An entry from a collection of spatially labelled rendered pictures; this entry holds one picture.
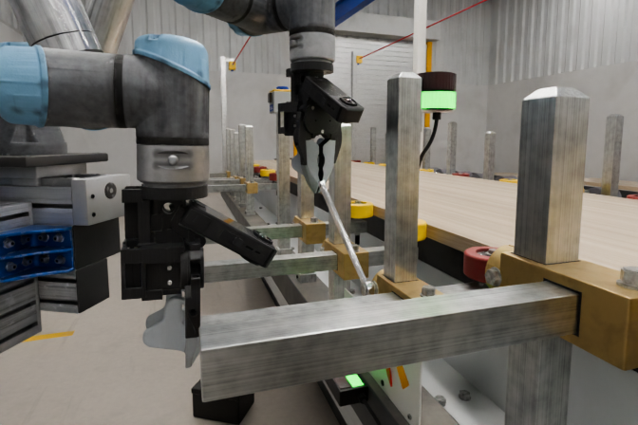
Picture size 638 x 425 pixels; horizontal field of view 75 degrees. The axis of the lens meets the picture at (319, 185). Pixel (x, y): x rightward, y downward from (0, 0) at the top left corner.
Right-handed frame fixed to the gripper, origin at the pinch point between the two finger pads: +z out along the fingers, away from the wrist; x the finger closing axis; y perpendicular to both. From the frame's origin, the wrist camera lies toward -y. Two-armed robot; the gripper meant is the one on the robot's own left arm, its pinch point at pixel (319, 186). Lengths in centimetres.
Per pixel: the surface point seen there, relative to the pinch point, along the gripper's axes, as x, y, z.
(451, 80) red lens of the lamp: -7.2, -19.8, -16.0
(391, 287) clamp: 0.2, -16.8, 12.5
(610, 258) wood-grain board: -26.4, -34.4, 8.8
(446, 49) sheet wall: -815, 560, -209
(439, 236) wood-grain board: -24.1, -6.9, 10.9
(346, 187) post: -11.6, 6.2, 1.7
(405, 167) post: -2.0, -16.8, -4.2
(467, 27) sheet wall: -872, 545, -265
